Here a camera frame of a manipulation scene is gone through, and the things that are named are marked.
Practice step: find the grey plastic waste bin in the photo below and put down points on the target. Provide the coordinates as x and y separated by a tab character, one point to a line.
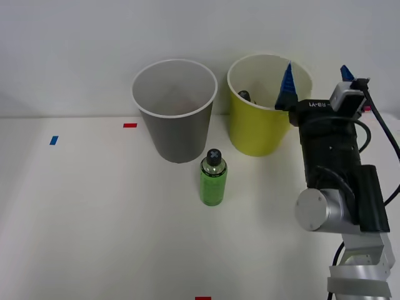
178	140

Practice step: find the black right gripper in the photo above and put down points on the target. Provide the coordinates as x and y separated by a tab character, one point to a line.
328	137

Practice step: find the green label plastic bottle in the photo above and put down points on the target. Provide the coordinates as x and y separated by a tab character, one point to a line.
213	187

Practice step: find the dark cap plastic bottle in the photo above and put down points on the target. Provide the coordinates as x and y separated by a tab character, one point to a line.
243	94

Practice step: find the yellow-green plastic waste bin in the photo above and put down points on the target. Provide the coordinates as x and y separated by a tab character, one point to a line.
256	131

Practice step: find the silver and black right arm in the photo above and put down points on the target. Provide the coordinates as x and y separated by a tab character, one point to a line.
315	209

